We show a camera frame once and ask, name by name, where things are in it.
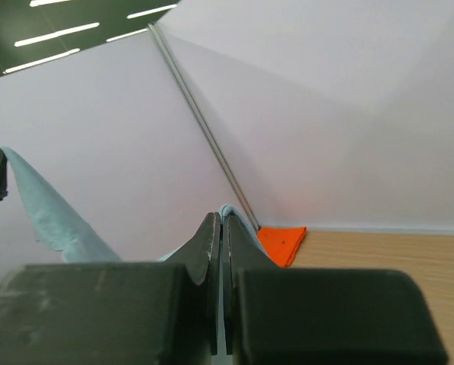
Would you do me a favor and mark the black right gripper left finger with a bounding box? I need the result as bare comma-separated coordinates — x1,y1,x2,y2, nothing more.
163,212,221,356

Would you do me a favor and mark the folded orange t shirt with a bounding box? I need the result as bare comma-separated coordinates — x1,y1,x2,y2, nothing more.
257,227,308,268

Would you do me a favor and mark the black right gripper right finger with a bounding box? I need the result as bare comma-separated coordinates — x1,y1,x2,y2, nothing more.
221,215,278,354

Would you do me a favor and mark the left aluminium corner post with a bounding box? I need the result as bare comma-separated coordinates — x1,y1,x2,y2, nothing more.
148,24,260,230

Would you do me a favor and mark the blue grey t shirt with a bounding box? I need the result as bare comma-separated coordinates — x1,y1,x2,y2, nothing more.
0,146,269,265

